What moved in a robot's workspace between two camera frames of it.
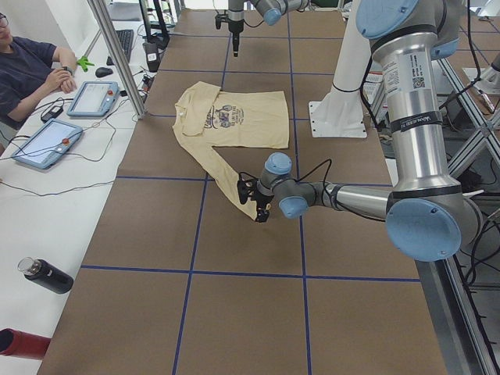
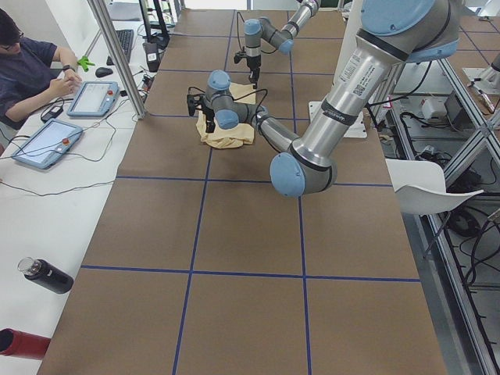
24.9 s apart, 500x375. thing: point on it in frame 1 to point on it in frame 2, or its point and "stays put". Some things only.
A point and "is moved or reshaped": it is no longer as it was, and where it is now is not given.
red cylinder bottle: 15,343 stays put
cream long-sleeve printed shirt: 205,116 is moved or reshaped
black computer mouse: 101,72 stays put
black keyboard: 126,38 stays put
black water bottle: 46,275 stays put
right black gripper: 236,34 to 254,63
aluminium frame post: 110,39 stays put
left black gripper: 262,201 to 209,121
